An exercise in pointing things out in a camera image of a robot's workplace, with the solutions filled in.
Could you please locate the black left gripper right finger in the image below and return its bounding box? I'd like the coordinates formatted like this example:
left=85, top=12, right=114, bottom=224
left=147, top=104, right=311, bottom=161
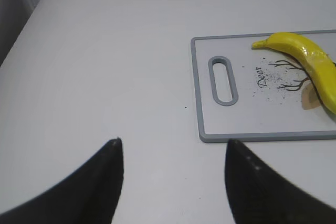
left=224, top=140, right=335, bottom=223

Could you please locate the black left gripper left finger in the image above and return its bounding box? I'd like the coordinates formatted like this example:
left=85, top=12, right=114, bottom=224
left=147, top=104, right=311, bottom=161
left=1, top=138, right=124, bottom=223

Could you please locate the yellow plastic banana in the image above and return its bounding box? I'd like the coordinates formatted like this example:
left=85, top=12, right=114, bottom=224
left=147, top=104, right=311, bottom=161
left=251, top=32, right=335, bottom=113

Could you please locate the white grey cutting board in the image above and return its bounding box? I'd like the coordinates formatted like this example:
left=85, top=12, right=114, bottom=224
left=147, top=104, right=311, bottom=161
left=191, top=33, right=335, bottom=143

